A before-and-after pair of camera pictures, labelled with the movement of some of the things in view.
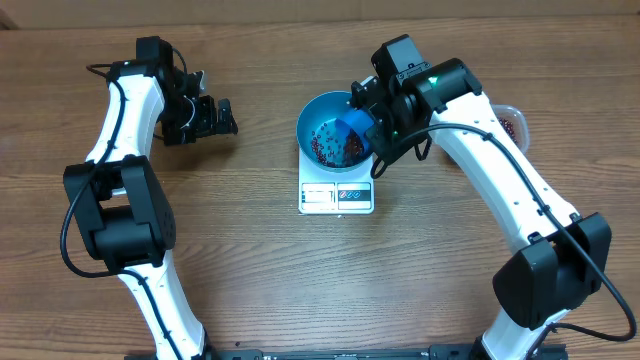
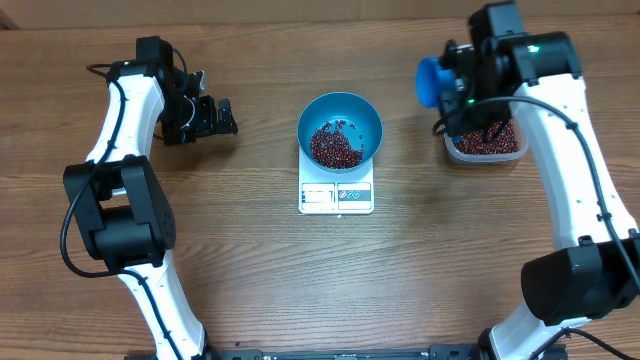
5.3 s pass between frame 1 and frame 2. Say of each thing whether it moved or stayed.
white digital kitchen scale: stayed
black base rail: stayed
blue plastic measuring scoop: moved
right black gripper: moved
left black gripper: stayed
